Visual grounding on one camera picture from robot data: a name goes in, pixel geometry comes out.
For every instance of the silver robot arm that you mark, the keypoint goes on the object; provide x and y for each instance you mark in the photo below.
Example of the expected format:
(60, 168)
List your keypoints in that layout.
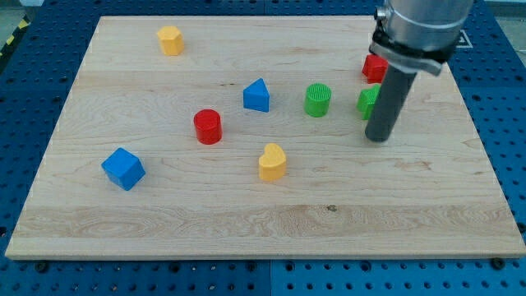
(418, 35)

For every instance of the yellow heart block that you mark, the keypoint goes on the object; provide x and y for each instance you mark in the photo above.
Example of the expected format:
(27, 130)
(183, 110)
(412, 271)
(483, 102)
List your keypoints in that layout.
(272, 163)

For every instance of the blue triangle block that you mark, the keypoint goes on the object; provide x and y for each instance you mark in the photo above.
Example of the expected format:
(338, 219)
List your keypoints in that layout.
(256, 96)

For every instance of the red cylinder block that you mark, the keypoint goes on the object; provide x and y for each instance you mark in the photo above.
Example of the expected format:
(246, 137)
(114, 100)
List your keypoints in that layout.
(207, 123)

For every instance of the green cylinder block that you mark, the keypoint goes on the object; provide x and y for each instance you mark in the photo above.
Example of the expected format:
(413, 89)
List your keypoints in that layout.
(317, 100)

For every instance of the light wooden board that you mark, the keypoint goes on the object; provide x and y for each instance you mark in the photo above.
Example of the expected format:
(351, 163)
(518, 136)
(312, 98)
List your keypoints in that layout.
(427, 192)

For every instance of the green star block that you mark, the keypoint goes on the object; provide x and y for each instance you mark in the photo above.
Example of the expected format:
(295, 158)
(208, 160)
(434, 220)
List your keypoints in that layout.
(366, 100)

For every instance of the blue cube block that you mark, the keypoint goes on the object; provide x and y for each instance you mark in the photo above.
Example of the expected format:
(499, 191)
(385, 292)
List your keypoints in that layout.
(123, 168)

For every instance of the yellow hexagon block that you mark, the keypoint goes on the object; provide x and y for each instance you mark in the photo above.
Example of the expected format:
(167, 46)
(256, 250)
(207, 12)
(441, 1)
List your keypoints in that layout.
(170, 40)

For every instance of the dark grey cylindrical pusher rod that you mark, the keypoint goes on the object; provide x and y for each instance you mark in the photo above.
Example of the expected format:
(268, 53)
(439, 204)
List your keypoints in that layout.
(389, 102)

